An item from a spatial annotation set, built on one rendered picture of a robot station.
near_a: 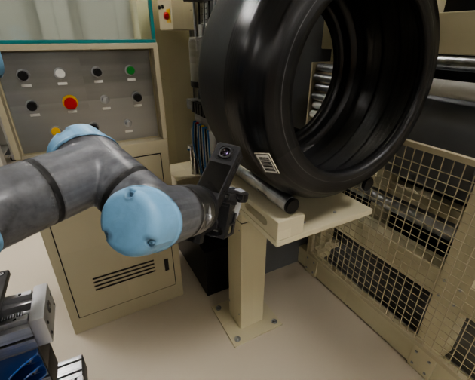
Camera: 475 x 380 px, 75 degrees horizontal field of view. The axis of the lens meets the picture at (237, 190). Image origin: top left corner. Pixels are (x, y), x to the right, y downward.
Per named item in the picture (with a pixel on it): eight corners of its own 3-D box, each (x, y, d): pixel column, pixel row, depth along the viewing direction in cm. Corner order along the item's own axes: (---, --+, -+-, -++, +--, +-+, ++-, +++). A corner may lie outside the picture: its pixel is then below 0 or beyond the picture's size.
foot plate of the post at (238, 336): (211, 307, 163) (210, 304, 162) (254, 289, 175) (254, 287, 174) (234, 347, 142) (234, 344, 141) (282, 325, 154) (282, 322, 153)
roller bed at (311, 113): (304, 134, 137) (311, 62, 124) (329, 130, 143) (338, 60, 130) (336, 146, 122) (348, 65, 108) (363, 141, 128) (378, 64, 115)
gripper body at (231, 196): (199, 223, 59) (166, 235, 48) (206, 179, 58) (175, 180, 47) (236, 234, 57) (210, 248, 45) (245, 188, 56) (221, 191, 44)
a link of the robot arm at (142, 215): (113, 167, 31) (174, 217, 30) (169, 169, 42) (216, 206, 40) (79, 226, 33) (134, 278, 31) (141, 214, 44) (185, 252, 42)
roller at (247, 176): (237, 166, 108) (226, 170, 107) (235, 154, 106) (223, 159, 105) (300, 209, 81) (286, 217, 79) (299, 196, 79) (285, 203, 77)
